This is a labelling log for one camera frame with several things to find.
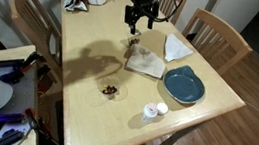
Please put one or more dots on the clear dish with brown bits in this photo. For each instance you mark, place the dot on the clear dish with brown bits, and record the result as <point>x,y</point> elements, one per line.
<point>111,88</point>

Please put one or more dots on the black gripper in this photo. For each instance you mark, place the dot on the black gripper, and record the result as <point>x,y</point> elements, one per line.
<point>140,8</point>

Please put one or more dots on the left side wooden chair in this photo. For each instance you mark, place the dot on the left side wooden chair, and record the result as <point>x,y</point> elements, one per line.
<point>32,19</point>

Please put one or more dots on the wooden dining chair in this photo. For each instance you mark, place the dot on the wooden dining chair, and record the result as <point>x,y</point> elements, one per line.
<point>216,40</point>
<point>171,9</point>

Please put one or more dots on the beige cloth towel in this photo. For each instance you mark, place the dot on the beige cloth towel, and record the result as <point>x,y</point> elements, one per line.
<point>145,61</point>

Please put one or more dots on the near wooden dining chair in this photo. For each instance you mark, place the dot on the near wooden dining chair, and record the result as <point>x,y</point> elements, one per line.
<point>171,9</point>

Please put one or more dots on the clear cup with brown snack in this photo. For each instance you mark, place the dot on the clear cup with brown snack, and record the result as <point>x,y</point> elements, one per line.
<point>131,39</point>

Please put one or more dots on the far wooden dining chair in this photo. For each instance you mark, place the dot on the far wooden dining chair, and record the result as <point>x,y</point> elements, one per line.
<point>216,40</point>

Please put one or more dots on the white pill bottle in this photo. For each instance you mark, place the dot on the white pill bottle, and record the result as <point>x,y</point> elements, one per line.
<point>149,113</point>

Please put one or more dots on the blue ceramic plate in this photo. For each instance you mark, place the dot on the blue ceramic plate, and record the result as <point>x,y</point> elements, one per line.
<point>184,85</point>

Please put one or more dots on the white bottle cap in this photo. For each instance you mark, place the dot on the white bottle cap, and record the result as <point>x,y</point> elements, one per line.
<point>162,108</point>

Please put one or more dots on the white paper napkin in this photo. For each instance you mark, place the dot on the white paper napkin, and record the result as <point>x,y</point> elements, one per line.
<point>175,49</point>

